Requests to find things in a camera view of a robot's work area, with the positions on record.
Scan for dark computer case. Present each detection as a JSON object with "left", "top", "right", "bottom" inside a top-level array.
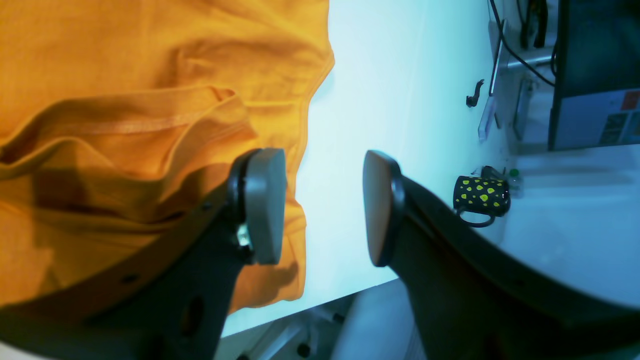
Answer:
[{"left": 548, "top": 0, "right": 640, "bottom": 151}]

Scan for orange T-shirt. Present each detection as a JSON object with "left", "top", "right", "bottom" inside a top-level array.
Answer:
[{"left": 0, "top": 0, "right": 334, "bottom": 312}]

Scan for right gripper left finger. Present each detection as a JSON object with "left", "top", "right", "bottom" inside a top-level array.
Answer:
[{"left": 1, "top": 148, "right": 287, "bottom": 360}]

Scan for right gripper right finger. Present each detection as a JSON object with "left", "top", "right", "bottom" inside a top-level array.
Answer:
[{"left": 362, "top": 150, "right": 640, "bottom": 360}]

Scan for black mug yellow dots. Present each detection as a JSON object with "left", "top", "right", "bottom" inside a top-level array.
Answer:
[{"left": 452, "top": 175, "right": 512, "bottom": 228}]

